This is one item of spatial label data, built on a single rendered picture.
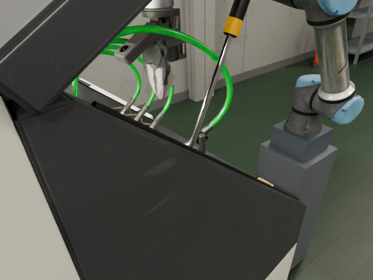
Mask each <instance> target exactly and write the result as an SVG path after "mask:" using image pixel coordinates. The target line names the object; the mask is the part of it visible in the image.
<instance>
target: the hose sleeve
mask: <svg viewBox="0 0 373 280"><path fill-rule="evenodd" d="M212 129H213V127H212V126H211V124H210V123H208V124H207V125H206V126H205V127H203V128H202V129H201V130H200V131H203V132H204V133H205V134H208V133H209V132H210V131H211V130H212ZM190 140H191V139H189V140H188V141H187V142H186V143H185V144H186V145H189V143H190Z"/></svg>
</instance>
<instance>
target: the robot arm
mask: <svg viewBox="0 0 373 280"><path fill-rule="evenodd" d="M272 1H276V2H279V3H281V4H284V5H286V6H289V7H292V8H296V9H301V10H304V11H305V14H306V21H307V24H308V25H309V26H312V27H313V28H314V36H315V43H316V51H317V58H318V63H319V71H320V74H308V75H304V76H301V77H299V78H298V79H297V82H296V86H295V92H294V99H293V105H292V108H291V111H290V113H289V114H288V116H287V118H286V120H285V124H284V126H285V128H286V129H287V130H288V131H289V132H291V133H293V134H297V135H300V136H315V135H317V134H319V133H320V132H321V129H322V121H321V116H323V117H325V118H327V119H329V120H331V121H332V122H333V123H336V124H339V125H346V124H348V123H350V122H351V121H353V120H354V119H355V118H356V117H357V116H358V115H359V113H360V112H361V110H362V108H363V106H364V99H363V98H362V97H361V96H357V95H356V94H355V85H354V84H353V83H352V82H351V81H350V79H349V61H348V52H347V34H346V18H347V17H348V16H349V15H350V13H351V10H352V9H353V8H354V6H355V5H356V3H357V2H358V0H272ZM173 6H174V0H152V1H151V2H150V3H149V4H148V5H147V6H146V7H145V8H144V9H143V10H142V17H145V18H150V22H147V23H146V24H145V25H151V26H161V27H167V28H171V29H174V30H177V31H181V26H180V8H173ZM183 43H184V50H185V53H184V54H183ZM141 54H142V55H143V66H144V69H145V72H146V75H147V77H148V79H149V82H150V84H151V87H152V88H153V90H154V92H155V94H156V95H157V97H158V98H159V99H163V98H164V97H165V94H166V92H167V89H168V88H170V87H171V86H173V85H174V84H176V83H177V81H178V75H177V74H173V73H172V70H171V66H170V63H169V62H175V61H178V60H181V59H184V58H186V57H187V45H186V41H183V40H181V39H178V38H175V37H171V36H167V35H163V34H156V33H136V34H134V35H133V36H132V37H131V38H130V39H129V40H127V41H126V42H125V43H124V44H123V45H122V46H121V47H120V48H119V49H118V50H117V51H116V52H115V53H114V56H115V57H116V59H117V60H118V62H121V63H124V64H127V65H131V64H132V63H133V62H134V61H135V60H136V59H137V58H138V57H139V56H140V55H141Z"/></svg>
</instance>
